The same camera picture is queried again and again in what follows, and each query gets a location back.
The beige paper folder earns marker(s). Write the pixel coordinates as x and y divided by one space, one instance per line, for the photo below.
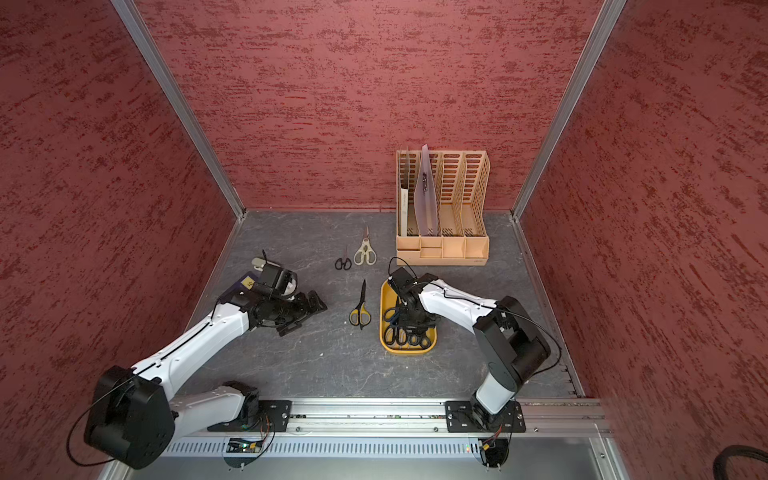
403 194

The blue handled scissors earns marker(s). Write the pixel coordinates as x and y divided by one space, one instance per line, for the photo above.
391 315

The yellow black handled scissors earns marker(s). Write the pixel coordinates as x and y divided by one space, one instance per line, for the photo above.
359 316

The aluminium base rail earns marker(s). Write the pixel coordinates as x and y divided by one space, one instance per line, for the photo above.
424 417

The yellow plastic storage tray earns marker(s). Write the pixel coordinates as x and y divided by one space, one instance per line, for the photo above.
388 300

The left controller board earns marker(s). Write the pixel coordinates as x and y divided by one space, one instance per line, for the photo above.
240 452

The cream handled kitchen scissors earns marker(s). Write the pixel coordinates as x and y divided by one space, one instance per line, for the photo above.
365 254

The left metal corner post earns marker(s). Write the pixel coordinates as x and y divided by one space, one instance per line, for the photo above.
137 29

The translucent purple document folder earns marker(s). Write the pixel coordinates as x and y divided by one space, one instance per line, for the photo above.
425 201

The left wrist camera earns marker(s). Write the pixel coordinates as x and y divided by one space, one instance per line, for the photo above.
277 281

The small black scissors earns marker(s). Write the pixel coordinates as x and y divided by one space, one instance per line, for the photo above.
344 262

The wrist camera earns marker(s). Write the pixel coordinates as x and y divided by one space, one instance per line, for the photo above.
277 281
401 280

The tan plastic file organizer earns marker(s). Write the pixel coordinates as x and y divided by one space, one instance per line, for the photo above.
461 179

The large black handled scissors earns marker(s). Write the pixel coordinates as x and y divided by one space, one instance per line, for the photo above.
406 339

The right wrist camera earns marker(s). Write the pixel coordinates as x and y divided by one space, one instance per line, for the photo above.
401 280

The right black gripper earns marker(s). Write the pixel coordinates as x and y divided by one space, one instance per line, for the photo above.
404 320

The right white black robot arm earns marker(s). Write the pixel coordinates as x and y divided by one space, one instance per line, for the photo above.
513 345

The dark blue notebook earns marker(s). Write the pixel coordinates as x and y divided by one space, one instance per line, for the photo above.
240 285

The metal corner post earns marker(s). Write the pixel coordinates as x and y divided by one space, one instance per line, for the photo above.
137 29
605 22

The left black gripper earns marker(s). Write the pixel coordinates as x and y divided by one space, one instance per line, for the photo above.
303 311

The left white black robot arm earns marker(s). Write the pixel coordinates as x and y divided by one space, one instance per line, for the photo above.
137 412

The right metal corner post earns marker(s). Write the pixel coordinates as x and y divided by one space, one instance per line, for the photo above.
605 22

